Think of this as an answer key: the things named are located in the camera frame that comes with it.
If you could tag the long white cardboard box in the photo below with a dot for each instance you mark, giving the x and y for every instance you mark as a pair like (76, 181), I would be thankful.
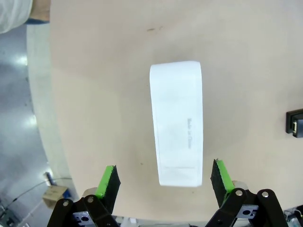
(177, 123)

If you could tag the seated person in white shirt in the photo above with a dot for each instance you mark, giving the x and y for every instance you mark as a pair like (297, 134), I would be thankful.
(11, 14)

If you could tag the small black electronic device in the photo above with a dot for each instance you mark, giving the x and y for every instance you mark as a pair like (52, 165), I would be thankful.
(296, 124)

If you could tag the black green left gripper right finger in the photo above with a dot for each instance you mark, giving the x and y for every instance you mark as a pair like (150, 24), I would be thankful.
(221, 186)

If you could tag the brown cardboard box on floor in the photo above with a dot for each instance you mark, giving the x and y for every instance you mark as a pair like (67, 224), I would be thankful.
(54, 195)

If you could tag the person's right forearm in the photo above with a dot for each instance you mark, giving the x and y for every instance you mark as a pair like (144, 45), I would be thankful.
(41, 9)

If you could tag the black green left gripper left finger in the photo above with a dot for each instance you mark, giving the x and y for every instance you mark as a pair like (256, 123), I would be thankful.
(107, 186)

